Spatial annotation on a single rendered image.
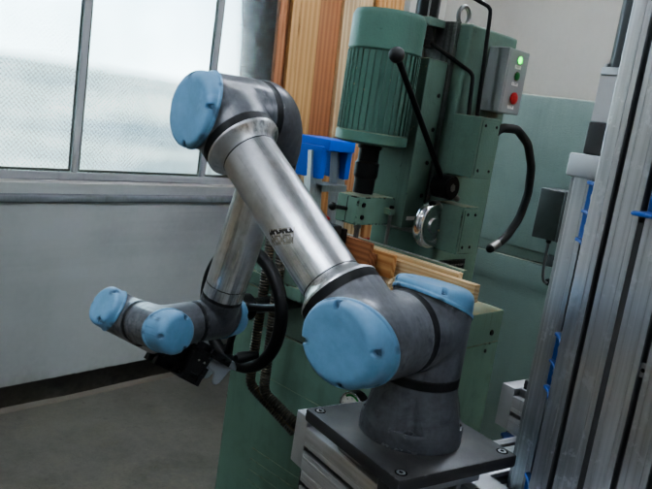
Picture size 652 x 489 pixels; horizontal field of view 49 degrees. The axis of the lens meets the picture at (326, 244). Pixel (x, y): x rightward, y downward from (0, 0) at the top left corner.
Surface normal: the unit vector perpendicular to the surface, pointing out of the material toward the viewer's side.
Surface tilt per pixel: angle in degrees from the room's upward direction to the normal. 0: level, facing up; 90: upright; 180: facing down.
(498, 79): 90
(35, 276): 90
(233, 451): 90
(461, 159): 90
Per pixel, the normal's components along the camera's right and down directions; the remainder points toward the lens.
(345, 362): -0.59, 0.14
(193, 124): -0.72, -0.06
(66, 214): 0.75, 0.23
